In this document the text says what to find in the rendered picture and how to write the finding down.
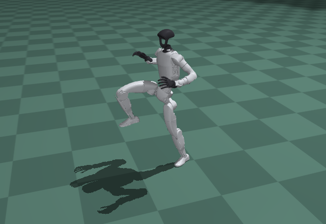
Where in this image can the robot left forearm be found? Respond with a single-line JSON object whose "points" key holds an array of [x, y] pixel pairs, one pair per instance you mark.
{"points": [[186, 80]]}

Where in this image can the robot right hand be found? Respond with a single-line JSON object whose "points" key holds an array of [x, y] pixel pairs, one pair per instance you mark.
{"points": [[142, 55]]}

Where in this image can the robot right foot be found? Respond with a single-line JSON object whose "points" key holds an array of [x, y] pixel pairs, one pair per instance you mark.
{"points": [[129, 121]]}

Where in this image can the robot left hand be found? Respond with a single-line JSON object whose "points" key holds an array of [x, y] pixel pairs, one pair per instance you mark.
{"points": [[168, 83]]}

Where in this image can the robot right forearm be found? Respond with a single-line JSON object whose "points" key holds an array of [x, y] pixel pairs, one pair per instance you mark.
{"points": [[153, 62]]}

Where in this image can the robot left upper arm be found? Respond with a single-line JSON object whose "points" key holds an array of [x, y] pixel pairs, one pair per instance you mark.
{"points": [[179, 61]]}

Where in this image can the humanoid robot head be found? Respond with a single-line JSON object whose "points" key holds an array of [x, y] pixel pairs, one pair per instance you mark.
{"points": [[165, 34]]}

